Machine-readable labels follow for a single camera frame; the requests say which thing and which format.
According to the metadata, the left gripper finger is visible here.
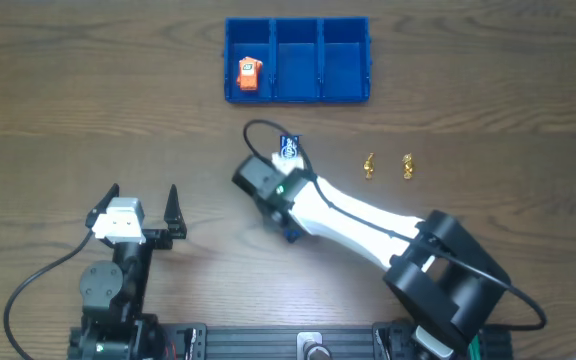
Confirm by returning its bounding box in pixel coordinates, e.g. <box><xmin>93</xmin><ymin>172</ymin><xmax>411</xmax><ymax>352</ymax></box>
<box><xmin>85</xmin><ymin>183</ymin><xmax>121</xmax><ymax>229</ymax></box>
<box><xmin>163</xmin><ymin>184</ymin><xmax>188</xmax><ymax>240</ymax></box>

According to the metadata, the black cable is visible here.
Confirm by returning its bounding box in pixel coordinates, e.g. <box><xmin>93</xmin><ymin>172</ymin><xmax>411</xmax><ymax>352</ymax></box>
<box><xmin>242</xmin><ymin>118</ymin><xmax>548</xmax><ymax>332</ymax></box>
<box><xmin>2</xmin><ymin>228</ymin><xmax>95</xmax><ymax>360</ymax></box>

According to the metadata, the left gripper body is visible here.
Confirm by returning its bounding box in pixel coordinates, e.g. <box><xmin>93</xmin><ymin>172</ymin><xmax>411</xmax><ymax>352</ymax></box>
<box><xmin>140</xmin><ymin>228</ymin><xmax>175</xmax><ymax>250</ymax></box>

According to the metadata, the mounting rail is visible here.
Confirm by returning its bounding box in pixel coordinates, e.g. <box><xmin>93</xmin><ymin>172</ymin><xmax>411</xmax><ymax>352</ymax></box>
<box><xmin>67</xmin><ymin>322</ymin><xmax>514</xmax><ymax>360</ymax></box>

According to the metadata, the blue tray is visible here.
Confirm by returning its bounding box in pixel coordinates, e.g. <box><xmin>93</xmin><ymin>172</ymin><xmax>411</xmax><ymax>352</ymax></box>
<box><xmin>222</xmin><ymin>16</ymin><xmax>372</xmax><ymax>105</ymax></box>

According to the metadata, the orange candy box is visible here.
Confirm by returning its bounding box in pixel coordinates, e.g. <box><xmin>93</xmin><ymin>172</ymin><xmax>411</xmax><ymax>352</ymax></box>
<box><xmin>236</xmin><ymin>56</ymin><xmax>264</xmax><ymax>92</ymax></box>

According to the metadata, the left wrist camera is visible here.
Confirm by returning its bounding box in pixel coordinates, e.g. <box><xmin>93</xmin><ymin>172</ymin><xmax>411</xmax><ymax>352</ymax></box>
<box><xmin>91</xmin><ymin>196</ymin><xmax>147</xmax><ymax>246</ymax></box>

